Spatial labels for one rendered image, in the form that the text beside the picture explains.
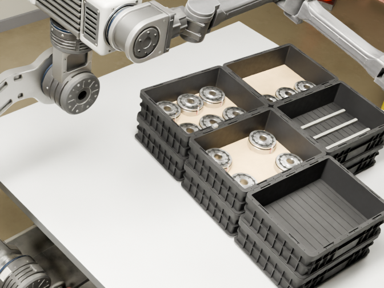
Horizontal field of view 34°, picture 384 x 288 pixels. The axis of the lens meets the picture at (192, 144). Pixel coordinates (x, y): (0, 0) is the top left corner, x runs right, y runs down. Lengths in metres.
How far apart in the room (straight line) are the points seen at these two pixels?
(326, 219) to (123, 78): 1.12
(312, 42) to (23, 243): 2.87
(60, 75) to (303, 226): 0.91
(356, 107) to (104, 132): 1.01
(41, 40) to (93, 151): 1.99
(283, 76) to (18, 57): 1.93
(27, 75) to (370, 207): 1.18
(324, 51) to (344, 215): 2.66
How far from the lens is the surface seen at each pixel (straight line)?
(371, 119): 2.61
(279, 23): 4.93
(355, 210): 2.25
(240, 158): 2.28
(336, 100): 2.70
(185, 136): 2.17
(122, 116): 2.57
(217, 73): 2.55
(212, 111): 2.46
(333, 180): 2.27
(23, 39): 4.29
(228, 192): 2.08
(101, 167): 2.34
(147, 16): 1.63
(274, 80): 2.73
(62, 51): 1.84
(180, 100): 2.43
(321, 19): 1.94
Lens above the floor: 2.31
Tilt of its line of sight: 40 degrees down
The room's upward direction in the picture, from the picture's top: 12 degrees clockwise
